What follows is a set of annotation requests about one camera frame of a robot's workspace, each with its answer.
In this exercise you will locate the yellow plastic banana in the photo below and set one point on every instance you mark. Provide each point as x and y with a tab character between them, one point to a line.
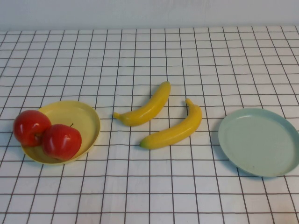
144	112

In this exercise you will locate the yellow banana green tip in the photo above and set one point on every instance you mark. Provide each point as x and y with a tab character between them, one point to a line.
177	133

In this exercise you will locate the red plastic apple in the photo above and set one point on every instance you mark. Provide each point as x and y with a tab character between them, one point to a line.
30	126
60	142

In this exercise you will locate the yellow round plastic plate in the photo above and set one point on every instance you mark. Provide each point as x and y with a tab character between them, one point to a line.
81	121

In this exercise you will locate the pale green round plate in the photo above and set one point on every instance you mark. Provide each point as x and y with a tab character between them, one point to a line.
257	142

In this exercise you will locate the white grid tablecloth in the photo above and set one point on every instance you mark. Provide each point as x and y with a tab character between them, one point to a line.
149	198

